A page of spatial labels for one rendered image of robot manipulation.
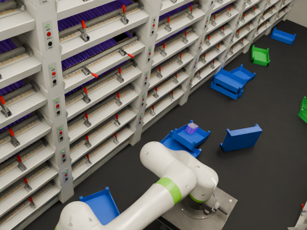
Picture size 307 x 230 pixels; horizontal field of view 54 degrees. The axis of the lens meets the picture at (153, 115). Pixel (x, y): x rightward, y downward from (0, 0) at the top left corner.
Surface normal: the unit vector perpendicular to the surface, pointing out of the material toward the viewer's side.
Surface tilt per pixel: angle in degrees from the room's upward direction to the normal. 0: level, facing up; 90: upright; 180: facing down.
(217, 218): 1
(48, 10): 90
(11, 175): 18
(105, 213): 0
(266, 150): 0
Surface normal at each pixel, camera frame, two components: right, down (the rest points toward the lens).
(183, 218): 0.12, -0.70
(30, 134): 0.36, -0.52
